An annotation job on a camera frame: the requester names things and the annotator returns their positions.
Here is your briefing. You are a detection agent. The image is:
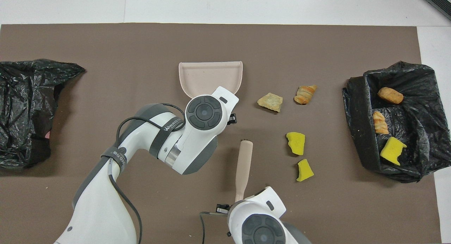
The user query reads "pale bread piece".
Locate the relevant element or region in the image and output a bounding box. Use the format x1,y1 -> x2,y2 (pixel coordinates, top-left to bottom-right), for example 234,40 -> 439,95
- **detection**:
257,93 -> 283,113

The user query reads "beige plastic dustpan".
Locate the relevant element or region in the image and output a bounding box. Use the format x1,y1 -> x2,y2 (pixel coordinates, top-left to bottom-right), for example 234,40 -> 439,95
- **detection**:
178,61 -> 243,99

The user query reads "large yellow sponge piece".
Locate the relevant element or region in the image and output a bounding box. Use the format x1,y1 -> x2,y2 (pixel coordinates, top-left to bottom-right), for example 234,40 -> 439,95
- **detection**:
286,132 -> 306,156

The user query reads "small yellow sponge piece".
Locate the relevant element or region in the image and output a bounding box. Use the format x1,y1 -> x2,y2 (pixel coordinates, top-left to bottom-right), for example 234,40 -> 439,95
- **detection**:
296,159 -> 315,182

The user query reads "round bread slice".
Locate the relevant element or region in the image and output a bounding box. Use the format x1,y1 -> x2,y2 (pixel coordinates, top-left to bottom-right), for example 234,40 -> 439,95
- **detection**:
373,111 -> 389,134

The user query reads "brown bread roll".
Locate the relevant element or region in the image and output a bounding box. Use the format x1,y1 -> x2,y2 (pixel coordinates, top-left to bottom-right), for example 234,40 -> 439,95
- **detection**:
378,87 -> 404,104

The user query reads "green and yellow sponge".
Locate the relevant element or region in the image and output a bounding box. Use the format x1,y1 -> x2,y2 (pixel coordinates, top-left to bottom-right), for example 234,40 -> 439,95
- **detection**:
380,137 -> 407,166

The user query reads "black bag lined bin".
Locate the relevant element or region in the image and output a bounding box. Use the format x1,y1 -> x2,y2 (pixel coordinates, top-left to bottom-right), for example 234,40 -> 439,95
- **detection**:
0,58 -> 86,169
342,61 -> 451,183

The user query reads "brown table mat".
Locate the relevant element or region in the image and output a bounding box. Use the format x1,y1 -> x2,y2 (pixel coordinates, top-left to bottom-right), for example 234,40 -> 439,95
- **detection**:
0,23 -> 443,244

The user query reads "dark grey ribbed object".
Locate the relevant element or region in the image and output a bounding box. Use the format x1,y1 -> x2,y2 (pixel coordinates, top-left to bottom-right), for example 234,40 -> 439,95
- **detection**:
419,0 -> 451,21

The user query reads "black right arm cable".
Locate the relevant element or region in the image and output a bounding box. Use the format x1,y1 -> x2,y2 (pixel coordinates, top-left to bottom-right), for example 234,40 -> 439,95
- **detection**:
199,211 -> 230,244

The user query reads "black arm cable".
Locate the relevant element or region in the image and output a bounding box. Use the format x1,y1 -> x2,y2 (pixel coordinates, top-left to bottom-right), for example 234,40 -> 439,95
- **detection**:
199,211 -> 230,244
107,103 -> 186,244

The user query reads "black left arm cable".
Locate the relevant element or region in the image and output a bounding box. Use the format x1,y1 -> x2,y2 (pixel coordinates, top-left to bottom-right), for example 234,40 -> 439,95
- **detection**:
107,103 -> 186,244

